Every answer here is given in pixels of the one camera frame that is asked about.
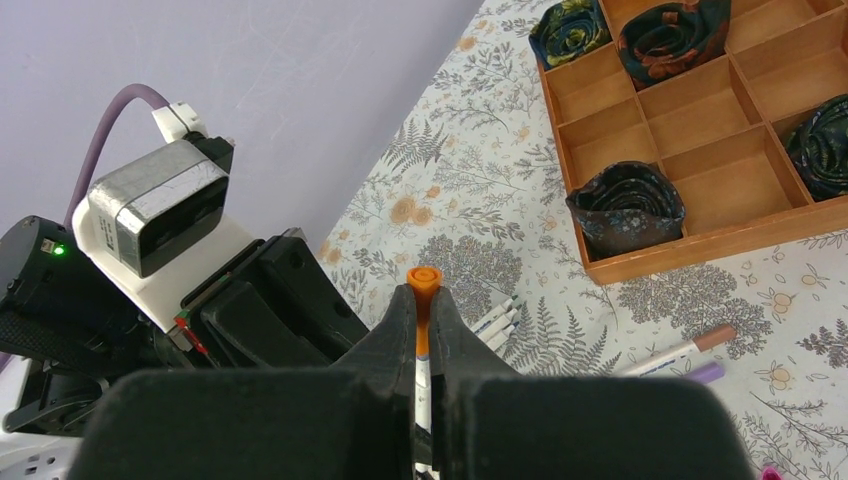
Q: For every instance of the pink pen cap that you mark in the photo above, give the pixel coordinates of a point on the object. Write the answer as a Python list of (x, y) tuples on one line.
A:
[(770, 473)]

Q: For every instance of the white marker pen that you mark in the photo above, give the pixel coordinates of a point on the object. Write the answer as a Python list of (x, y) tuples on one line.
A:
[(422, 417), (660, 361)]

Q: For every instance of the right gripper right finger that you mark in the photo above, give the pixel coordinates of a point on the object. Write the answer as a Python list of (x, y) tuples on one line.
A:
[(491, 422)]

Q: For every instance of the brown pen cap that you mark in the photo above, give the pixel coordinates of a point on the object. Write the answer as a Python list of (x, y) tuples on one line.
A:
[(717, 336)]

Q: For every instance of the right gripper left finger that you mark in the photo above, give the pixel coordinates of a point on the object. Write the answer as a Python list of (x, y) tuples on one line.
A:
[(350, 420)]

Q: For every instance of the green patterned rolled tie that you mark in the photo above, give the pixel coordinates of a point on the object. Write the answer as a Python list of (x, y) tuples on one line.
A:
[(567, 31)]

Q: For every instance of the dark green rolled tie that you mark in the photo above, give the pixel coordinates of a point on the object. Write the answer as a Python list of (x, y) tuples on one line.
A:
[(817, 148)]

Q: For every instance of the purple pen cap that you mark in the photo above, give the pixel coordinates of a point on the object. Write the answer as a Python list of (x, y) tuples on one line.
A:
[(705, 372)]

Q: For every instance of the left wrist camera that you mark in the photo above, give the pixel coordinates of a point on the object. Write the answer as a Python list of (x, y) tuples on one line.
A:
[(151, 210)]

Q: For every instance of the orange pen cap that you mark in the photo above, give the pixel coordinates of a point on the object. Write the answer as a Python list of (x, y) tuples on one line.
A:
[(425, 281)]

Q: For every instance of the white marker blue end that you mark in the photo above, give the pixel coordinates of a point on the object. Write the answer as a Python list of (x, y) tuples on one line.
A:
[(499, 332)]

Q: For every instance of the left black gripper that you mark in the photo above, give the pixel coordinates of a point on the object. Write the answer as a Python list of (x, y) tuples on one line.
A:
[(270, 305)]

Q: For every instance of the dark blue rolled tie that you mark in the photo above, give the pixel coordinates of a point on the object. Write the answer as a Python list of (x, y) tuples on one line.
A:
[(628, 206)]

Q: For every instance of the orange wooden compartment tray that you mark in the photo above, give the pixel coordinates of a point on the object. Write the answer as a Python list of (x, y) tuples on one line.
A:
[(716, 132)]

